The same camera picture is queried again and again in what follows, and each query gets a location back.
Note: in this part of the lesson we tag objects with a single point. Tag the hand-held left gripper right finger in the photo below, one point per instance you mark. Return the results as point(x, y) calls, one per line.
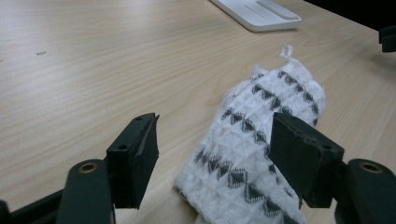
point(303, 158)

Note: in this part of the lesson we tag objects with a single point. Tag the white towel with black pattern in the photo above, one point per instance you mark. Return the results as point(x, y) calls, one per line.
point(239, 146)

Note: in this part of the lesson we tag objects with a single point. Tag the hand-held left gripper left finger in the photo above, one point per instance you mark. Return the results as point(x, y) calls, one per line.
point(134, 161)

